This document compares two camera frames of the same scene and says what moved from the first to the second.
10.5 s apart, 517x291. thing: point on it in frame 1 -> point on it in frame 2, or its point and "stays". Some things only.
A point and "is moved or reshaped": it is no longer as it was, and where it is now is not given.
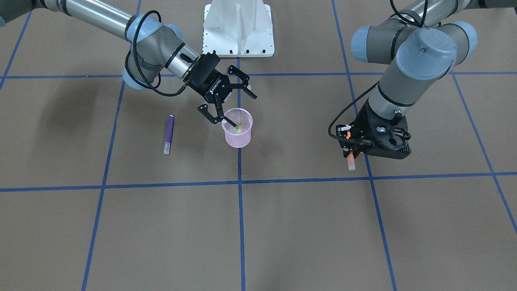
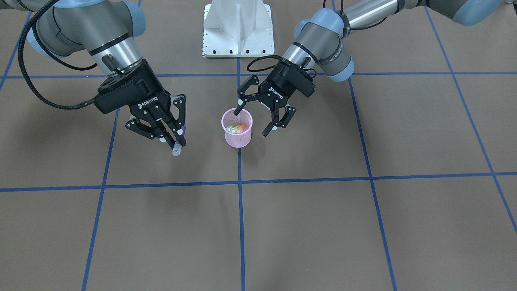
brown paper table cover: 104,187 stays
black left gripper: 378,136 -> 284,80
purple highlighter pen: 167,142 is moved or reshaped
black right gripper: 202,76 -> 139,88
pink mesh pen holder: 242,117 stays
